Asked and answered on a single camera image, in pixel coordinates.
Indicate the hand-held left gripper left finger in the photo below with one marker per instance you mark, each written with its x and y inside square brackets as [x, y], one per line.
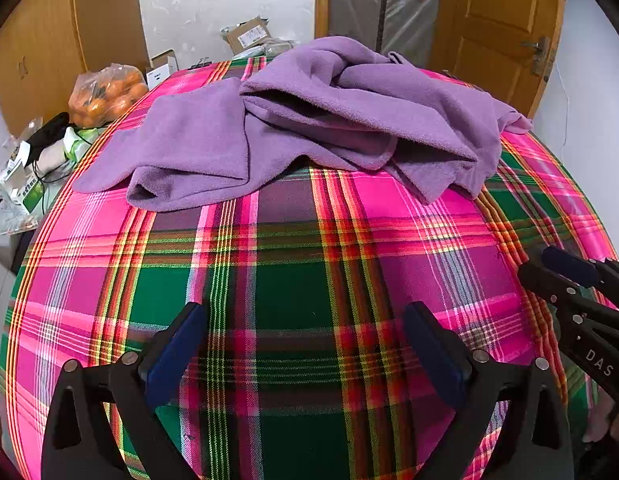
[174, 345]

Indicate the green tissue pack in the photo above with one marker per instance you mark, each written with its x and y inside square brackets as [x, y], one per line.
[79, 142]

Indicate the wooden door frame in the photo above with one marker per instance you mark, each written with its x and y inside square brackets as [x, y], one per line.
[323, 0]

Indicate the person's right hand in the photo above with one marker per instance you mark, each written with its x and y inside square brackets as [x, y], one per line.
[599, 417]

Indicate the wooden wardrobe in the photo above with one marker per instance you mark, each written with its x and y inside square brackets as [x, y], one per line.
[54, 35]

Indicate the wooden door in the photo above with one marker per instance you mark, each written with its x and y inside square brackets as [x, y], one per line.
[494, 25]

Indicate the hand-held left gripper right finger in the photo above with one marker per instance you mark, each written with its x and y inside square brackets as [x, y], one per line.
[432, 350]

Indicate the purple fleece cloth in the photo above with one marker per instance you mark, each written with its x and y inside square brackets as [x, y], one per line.
[299, 125]

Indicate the green and white box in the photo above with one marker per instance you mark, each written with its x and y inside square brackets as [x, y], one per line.
[32, 195]

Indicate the grey plastic package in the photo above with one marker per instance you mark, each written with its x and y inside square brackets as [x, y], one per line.
[269, 49]

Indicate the small white box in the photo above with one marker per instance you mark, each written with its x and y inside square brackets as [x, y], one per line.
[162, 70]

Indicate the bag of oranges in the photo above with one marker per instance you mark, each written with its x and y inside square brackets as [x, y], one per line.
[107, 97]

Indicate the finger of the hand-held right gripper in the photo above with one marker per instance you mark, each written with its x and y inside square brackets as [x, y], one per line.
[569, 265]
[549, 287]

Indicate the pink green plaid blanket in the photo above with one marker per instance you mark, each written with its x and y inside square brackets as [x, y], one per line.
[289, 270]

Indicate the black binder clip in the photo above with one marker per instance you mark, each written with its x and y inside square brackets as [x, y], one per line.
[199, 63]

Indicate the brown cardboard box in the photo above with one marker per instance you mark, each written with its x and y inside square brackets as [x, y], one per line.
[247, 35]

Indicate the black cloth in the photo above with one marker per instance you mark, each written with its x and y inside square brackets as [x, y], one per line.
[47, 132]

